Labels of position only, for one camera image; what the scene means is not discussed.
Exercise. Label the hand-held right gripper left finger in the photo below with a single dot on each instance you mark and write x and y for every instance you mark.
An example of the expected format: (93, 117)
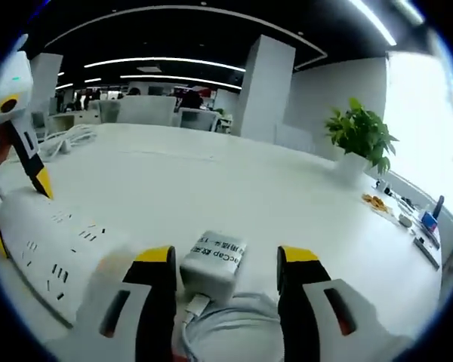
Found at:
(151, 320)

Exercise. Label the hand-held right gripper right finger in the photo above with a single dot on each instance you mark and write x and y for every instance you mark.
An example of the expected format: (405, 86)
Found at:
(324, 324)

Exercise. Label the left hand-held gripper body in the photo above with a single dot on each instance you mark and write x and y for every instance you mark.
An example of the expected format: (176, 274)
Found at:
(11, 86)

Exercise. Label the white power strip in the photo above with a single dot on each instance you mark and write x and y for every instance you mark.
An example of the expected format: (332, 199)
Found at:
(41, 241)

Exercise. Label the white charger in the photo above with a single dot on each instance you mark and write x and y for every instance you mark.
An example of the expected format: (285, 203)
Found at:
(211, 267)

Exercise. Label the white desk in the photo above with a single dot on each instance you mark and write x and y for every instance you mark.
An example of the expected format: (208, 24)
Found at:
(211, 188)

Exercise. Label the long ceiling light strip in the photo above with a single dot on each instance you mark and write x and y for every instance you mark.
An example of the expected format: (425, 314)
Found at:
(373, 20)

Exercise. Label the flat white tray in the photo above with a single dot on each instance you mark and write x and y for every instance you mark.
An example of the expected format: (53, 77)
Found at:
(426, 250)

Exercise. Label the wide grey chair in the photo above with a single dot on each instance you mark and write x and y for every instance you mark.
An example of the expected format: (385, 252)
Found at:
(147, 109)

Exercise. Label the small grey round object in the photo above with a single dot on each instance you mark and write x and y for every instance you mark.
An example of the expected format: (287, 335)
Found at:
(404, 220)

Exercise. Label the orange snack pile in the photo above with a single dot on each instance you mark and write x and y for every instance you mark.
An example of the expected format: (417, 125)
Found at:
(375, 203)

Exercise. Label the blue red box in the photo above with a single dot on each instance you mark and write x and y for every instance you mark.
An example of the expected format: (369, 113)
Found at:
(428, 222)

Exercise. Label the small black white gadget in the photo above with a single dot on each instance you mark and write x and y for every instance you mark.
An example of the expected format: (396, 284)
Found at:
(383, 185)

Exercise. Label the dark bottle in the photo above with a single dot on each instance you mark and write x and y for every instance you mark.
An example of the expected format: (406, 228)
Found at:
(439, 205)

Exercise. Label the small grey chair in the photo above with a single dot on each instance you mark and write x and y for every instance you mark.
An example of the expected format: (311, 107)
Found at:
(198, 118)

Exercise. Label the potted green plant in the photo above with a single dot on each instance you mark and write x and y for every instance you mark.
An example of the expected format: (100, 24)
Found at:
(362, 132)

